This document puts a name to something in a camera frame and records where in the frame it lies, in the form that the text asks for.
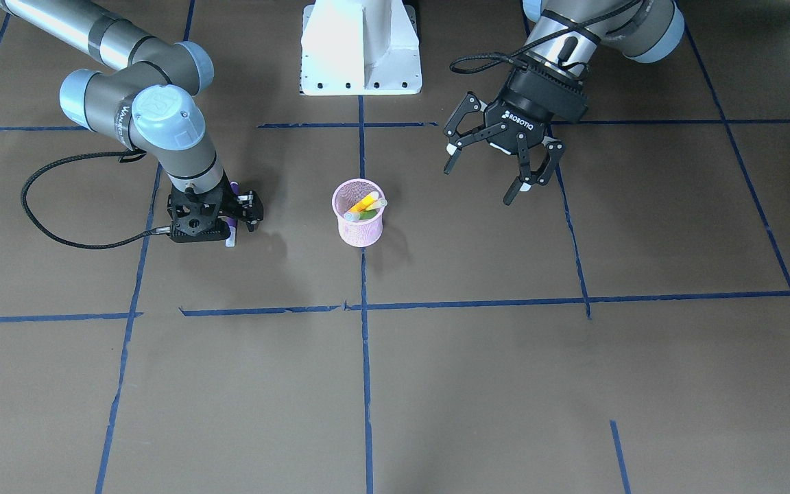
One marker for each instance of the yellow highlighter pen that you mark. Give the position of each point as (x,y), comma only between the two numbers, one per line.
(364,203)

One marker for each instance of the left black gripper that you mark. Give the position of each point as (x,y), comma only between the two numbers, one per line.
(527,111)

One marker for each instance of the green highlighter pen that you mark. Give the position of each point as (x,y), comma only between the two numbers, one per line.
(368,214)

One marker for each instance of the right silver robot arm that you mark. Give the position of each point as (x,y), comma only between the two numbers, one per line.
(147,104)

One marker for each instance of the white pedestal column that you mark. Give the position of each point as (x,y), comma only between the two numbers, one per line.
(360,48)

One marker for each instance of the purple highlighter pen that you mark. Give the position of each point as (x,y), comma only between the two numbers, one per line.
(232,223)

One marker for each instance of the orange highlighter pen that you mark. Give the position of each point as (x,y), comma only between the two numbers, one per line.
(379,204)

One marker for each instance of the pink mesh pen holder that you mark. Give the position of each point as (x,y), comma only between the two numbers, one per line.
(358,234)

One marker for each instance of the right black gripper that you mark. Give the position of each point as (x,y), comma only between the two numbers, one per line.
(249,206)

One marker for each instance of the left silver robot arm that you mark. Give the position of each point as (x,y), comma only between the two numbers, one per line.
(565,36)

